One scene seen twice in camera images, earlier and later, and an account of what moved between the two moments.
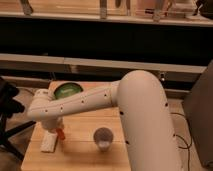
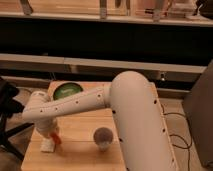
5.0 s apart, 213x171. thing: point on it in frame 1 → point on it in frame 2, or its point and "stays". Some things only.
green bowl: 67,89 stays
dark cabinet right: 198,109 stays
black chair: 10,106 stays
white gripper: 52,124 → 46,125
